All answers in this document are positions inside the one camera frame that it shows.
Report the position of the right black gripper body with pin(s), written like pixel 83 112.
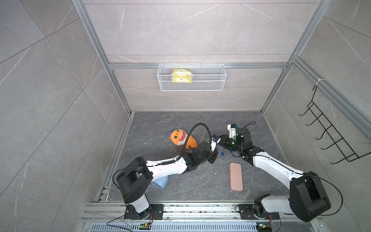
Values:
pixel 231 144

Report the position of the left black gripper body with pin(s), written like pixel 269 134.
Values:
pixel 211 157

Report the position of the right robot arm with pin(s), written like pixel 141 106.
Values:
pixel 307 197

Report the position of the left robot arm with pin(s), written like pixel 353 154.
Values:
pixel 134 180

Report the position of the orange shark plush toy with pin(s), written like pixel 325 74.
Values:
pixel 178 137

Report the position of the pink rectangular case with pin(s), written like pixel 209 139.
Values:
pixel 236 178

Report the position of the light blue cup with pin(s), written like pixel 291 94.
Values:
pixel 160 183

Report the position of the yellow packet in basket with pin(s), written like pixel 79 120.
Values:
pixel 181 76

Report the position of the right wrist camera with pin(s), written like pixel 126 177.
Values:
pixel 232 130

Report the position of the white wire basket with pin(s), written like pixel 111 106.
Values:
pixel 205 78

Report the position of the black wall hook rack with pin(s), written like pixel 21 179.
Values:
pixel 337 140

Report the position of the metal base rail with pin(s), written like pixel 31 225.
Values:
pixel 191 217

